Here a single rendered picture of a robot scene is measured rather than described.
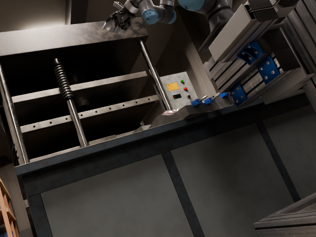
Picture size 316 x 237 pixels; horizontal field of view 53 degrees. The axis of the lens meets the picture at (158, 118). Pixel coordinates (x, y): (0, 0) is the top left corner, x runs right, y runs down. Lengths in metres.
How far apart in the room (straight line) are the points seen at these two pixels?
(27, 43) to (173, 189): 1.61
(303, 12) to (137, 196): 1.03
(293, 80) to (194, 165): 0.63
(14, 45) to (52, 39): 0.28
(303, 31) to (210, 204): 0.89
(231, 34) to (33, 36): 1.77
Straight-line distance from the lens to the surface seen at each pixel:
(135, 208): 1.49
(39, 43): 2.60
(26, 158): 2.26
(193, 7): 1.43
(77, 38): 2.66
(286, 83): 1.41
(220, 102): 1.88
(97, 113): 2.48
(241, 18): 1.16
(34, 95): 2.53
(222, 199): 1.67
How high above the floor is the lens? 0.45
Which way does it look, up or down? 14 degrees up
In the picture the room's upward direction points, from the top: 22 degrees counter-clockwise
